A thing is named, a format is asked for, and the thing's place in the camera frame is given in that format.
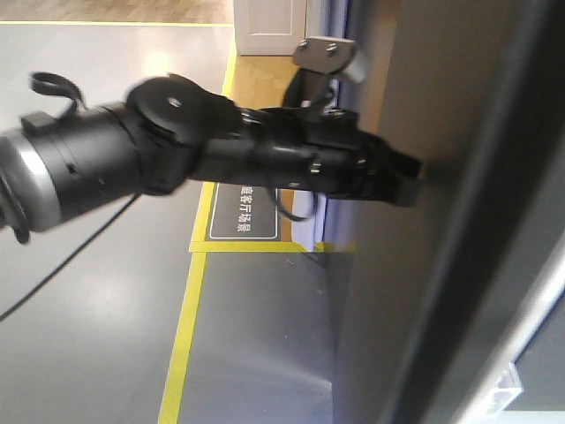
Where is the open white fridge door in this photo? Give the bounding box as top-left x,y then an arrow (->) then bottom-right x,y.
332,1 -> 564,423

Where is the white cabinet door panel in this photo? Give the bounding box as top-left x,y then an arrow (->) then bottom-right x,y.
233,0 -> 307,56

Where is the dark floor sign chinese text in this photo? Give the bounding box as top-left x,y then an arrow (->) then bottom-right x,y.
207,184 -> 280,241

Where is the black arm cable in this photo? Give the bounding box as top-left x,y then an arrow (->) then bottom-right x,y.
0,193 -> 138,322

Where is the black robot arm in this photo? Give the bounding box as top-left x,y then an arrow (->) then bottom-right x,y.
1,72 -> 422,244

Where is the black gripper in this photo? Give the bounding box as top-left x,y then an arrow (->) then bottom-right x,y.
260,108 -> 422,207

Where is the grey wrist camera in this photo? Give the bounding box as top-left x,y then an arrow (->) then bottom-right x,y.
292,36 -> 368,83

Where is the clear upper door bin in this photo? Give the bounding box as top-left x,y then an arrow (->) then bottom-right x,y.
483,362 -> 524,417

